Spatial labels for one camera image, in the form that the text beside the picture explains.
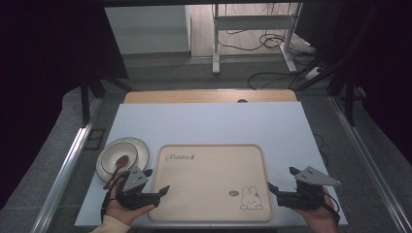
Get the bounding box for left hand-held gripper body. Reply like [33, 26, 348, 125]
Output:
[115, 165, 162, 211]

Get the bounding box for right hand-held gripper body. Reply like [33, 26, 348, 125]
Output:
[276, 165, 342, 211]

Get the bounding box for person's left hand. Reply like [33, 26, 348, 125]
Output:
[105, 184, 156, 226]

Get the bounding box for person's right hand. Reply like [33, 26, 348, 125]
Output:
[291, 188, 338, 228]

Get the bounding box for white plate with dark rim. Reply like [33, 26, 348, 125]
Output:
[95, 137, 151, 183]

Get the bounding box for brown wooden spoon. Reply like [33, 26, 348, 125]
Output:
[102, 154, 130, 190]

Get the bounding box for white bowl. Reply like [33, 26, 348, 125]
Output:
[100, 142, 140, 176]

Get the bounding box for beige tray with rabbit print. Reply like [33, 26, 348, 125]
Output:
[148, 144, 274, 222]

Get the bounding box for white table board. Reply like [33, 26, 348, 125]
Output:
[74, 101, 349, 227]

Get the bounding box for black metal stand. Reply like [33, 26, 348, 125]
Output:
[79, 76, 134, 128]
[326, 64, 367, 127]

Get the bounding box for wooden table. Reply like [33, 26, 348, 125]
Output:
[123, 89, 298, 105]

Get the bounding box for white power strip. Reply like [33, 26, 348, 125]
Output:
[302, 66, 325, 82]

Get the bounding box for black curtain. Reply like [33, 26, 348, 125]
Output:
[0, 0, 129, 210]
[319, 0, 412, 167]

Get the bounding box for white cabinet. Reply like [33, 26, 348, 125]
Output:
[104, 4, 192, 56]

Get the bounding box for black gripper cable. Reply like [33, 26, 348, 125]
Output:
[100, 171, 130, 224]
[322, 191, 342, 225]

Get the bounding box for black floor bracket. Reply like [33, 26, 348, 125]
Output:
[83, 128, 107, 151]

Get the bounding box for aluminium rail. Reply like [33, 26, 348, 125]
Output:
[30, 96, 103, 233]
[328, 95, 412, 233]

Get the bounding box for black floor cables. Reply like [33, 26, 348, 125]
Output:
[216, 29, 320, 91]

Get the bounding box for white metal desk frame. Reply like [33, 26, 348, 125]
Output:
[212, 3, 304, 76]

